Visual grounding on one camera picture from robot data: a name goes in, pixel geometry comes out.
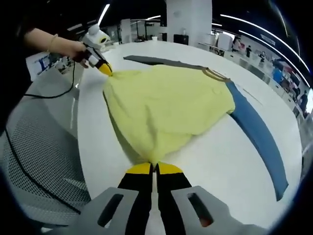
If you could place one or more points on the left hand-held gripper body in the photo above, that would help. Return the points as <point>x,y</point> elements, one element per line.
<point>96,36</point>

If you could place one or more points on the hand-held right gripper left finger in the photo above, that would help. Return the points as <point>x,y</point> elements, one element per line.
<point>137,195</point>

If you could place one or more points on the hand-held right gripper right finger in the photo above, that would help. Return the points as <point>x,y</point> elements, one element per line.
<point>171,195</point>

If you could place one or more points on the yellow garment grey blue sleeves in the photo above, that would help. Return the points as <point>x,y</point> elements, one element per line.
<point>166,102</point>

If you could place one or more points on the person's left hand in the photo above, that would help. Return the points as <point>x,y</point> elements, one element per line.
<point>74,51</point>

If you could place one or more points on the short ceiling light strip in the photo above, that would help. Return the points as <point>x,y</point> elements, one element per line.
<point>154,17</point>
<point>104,13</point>

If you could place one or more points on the white box with blue print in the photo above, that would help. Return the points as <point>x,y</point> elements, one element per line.
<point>39,64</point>

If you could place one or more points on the black cabinet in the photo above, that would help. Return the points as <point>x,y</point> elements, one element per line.
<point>181,39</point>

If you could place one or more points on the wide white pillar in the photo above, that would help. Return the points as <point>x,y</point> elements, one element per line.
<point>188,19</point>

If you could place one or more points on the person's dark clothing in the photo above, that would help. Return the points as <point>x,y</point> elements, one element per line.
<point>12,78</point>

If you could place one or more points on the grey mesh chair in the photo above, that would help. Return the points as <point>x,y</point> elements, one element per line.
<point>36,151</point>

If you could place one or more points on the white cabinet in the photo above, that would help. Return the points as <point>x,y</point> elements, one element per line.
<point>225,41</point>

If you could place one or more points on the blue container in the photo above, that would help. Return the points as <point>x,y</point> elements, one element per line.
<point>277,74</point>

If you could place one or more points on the long ceiling light strip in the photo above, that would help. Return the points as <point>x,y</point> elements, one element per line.
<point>264,29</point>
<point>269,45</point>

